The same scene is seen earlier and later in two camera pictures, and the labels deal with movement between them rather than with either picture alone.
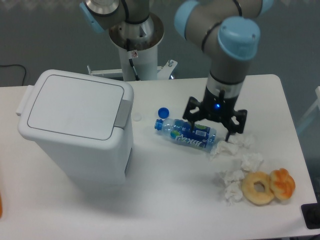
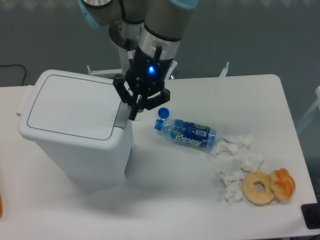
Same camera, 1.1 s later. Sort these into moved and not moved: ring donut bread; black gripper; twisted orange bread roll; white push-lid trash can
Moved: black gripper
Not moved: ring donut bread; twisted orange bread roll; white push-lid trash can
